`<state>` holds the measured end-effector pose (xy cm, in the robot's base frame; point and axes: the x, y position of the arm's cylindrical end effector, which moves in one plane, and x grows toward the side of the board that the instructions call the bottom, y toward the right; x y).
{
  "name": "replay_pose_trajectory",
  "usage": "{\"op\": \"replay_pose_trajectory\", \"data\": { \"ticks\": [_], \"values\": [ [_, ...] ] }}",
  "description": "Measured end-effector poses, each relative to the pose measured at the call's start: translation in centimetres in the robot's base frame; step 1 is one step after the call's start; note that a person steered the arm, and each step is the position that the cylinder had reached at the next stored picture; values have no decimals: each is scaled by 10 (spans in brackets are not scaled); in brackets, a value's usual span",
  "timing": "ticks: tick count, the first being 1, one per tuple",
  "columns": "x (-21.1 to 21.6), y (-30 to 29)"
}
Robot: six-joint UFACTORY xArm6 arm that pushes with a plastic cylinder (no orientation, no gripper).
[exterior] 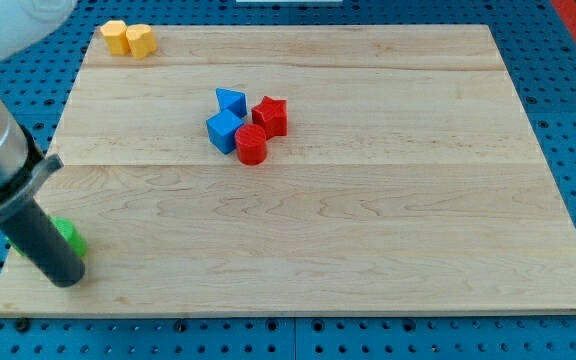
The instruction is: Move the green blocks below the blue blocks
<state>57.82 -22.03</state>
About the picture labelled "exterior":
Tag green cylinder block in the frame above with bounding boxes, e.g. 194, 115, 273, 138
51, 217, 88, 258

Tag yellow heart block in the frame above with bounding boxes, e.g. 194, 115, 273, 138
126, 24, 158, 59

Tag red cylinder block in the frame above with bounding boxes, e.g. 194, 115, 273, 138
235, 124, 268, 166

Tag yellow hexagon block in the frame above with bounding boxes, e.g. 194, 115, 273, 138
100, 20, 130, 56

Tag red star block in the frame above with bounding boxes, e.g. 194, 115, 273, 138
251, 96, 288, 139

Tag blue cube block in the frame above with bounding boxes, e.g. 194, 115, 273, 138
206, 110, 244, 155

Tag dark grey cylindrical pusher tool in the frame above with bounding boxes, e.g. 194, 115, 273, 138
0, 200, 85, 288

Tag blue triangle block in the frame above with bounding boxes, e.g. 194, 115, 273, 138
215, 88, 247, 118

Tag light wooden board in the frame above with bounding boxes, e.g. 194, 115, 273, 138
0, 25, 576, 318

